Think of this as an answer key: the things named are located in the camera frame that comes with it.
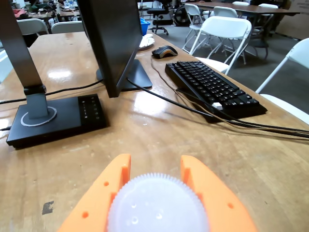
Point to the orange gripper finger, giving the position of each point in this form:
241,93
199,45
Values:
224,210
91,205

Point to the clear drinking water bottle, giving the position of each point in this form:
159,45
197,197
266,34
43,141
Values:
157,207

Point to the paper plate with white napkin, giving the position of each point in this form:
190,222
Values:
146,42

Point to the small black tape square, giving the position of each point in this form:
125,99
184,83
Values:
47,207

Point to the black computer keyboard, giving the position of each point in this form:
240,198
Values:
212,84

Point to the black orange computer mouse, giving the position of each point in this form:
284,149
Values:
164,51

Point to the dark monitor with stand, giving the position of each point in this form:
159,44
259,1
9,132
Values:
111,36

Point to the white folding chair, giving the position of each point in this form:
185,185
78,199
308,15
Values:
192,10
67,27
299,50
32,25
224,27
225,11

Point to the blue plastic bin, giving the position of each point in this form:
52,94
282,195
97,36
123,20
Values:
144,25

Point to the long brown table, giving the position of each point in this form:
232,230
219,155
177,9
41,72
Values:
241,7

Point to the black office chair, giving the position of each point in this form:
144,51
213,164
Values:
158,12

